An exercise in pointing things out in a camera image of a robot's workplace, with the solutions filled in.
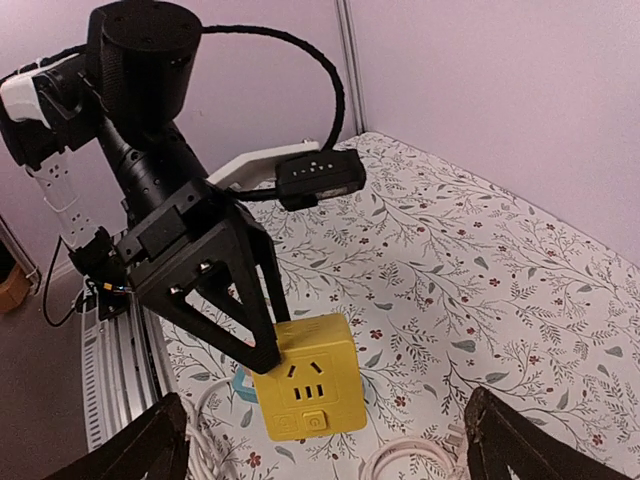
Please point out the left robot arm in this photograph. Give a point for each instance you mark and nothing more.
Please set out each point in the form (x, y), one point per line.
(124, 89)

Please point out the aluminium front rail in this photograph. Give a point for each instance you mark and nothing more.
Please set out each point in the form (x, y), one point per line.
(125, 369)

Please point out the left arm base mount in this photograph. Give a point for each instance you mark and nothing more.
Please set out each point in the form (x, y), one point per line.
(104, 273)

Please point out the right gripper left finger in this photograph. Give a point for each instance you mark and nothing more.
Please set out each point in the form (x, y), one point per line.
(153, 446)

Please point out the yellow cube socket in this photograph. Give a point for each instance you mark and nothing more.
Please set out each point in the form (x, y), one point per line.
(316, 390)

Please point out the floral table mat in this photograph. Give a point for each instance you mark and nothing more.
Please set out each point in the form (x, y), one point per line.
(449, 283)

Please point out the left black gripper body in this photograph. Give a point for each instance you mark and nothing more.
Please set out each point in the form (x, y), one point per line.
(183, 244)

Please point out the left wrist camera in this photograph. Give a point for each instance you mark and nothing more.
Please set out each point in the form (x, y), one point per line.
(298, 176)

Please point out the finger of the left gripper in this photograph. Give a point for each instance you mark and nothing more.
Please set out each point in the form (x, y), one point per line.
(263, 249)
(239, 323)

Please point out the left aluminium frame post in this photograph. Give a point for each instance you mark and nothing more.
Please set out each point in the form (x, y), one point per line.
(353, 72)

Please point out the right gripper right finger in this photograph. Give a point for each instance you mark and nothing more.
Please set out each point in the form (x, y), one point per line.
(502, 443)

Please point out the teal power strip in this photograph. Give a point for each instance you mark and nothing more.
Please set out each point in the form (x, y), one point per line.
(243, 385)

